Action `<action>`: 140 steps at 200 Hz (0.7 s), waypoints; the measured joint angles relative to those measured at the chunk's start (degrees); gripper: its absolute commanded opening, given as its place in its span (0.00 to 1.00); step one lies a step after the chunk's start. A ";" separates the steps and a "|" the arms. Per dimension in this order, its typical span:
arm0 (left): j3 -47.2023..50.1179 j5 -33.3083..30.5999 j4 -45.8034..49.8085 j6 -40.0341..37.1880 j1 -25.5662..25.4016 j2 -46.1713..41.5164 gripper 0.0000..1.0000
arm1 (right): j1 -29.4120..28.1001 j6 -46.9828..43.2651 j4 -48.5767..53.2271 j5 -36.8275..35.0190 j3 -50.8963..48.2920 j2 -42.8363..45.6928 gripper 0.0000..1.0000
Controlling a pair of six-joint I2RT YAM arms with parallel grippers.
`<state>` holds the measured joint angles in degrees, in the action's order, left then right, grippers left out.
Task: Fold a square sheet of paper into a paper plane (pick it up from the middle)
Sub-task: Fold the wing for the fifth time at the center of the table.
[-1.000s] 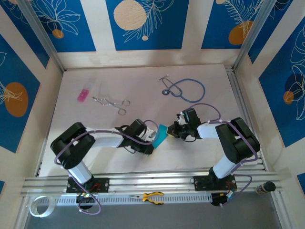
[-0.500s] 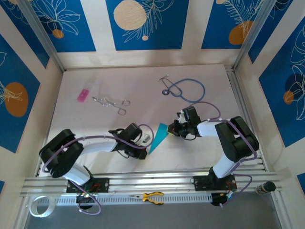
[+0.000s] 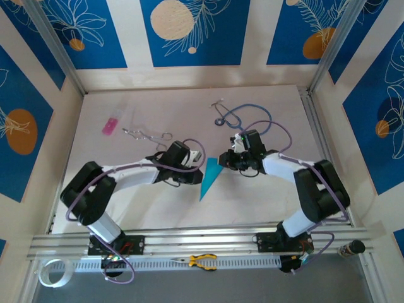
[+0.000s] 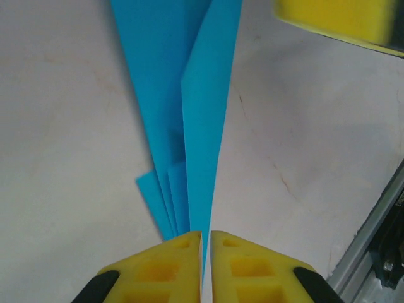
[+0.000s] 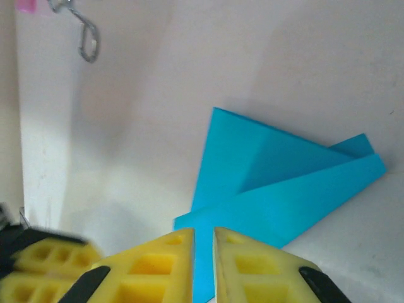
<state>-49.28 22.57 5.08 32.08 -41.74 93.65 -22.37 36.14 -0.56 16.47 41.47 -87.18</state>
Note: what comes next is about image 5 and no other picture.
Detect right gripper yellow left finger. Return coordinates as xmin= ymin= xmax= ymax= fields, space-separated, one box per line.
xmin=67 ymin=227 xmax=196 ymax=303

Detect clear bottle with pink liquid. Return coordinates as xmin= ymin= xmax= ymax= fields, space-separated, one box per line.
xmin=15 ymin=0 xmax=37 ymax=13

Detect metal forceps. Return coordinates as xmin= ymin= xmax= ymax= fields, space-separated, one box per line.
xmin=49 ymin=0 xmax=100 ymax=64

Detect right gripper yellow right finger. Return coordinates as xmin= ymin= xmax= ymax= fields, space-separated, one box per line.
xmin=213 ymin=226 xmax=354 ymax=303

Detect blue cloth sheet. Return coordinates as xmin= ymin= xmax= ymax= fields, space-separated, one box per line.
xmin=172 ymin=107 xmax=388 ymax=303

